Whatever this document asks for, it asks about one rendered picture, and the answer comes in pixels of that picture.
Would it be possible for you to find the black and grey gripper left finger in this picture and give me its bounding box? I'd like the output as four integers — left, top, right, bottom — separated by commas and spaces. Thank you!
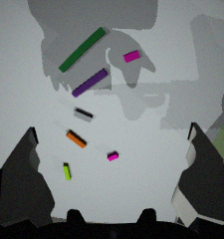
0, 126, 55, 239

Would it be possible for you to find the orange rod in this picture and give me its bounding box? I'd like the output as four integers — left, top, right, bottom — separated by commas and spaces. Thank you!
66, 130, 87, 148

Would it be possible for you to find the grey rectangular rod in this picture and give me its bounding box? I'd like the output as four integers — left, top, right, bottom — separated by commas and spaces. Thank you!
74, 109, 93, 123

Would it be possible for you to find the lime green rod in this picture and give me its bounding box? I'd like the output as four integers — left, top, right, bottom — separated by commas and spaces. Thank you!
63, 163, 72, 180

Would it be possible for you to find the magenta rod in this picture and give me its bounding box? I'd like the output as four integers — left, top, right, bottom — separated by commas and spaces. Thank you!
108, 151, 118, 161
123, 50, 140, 63

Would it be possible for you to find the dark green rod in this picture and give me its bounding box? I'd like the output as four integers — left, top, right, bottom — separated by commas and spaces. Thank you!
59, 27, 106, 73

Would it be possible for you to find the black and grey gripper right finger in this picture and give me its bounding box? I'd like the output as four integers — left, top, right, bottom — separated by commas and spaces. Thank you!
171, 122, 224, 239

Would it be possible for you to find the purple rod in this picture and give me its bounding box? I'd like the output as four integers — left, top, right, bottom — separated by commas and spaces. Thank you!
71, 68, 108, 98

